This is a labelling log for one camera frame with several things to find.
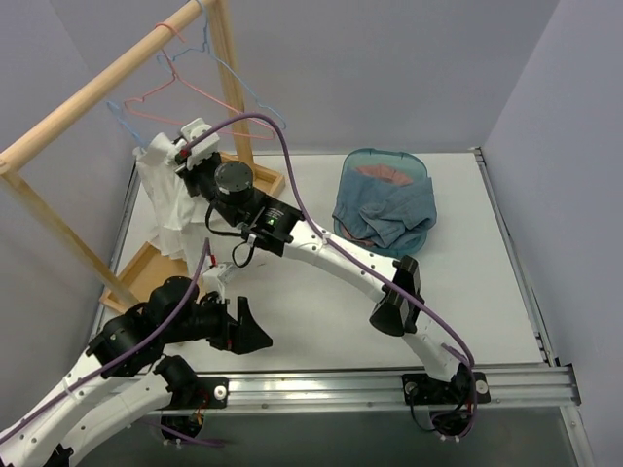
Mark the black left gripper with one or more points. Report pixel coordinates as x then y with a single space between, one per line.
234 333

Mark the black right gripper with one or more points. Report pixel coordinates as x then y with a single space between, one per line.
190 176

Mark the white ruffled skirt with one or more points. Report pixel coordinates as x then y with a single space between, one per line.
180 229

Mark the pink wire hanger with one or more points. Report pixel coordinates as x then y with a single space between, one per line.
176 88

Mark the pink ruffled skirt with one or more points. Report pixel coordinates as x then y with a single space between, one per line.
384 174

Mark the blue denim skirt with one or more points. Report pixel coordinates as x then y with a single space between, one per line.
423 217

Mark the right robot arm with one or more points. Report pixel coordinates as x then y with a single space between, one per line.
268 224

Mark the wooden clothes rack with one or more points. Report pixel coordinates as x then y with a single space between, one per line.
32 143

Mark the teal plastic tray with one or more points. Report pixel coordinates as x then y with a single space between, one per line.
403 162

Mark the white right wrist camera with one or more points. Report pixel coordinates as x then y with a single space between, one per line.
202 151

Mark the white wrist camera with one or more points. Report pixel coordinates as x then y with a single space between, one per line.
217 275
202 151

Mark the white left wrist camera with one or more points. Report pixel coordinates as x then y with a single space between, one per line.
217 275

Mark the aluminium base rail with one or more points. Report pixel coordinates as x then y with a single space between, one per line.
373 390

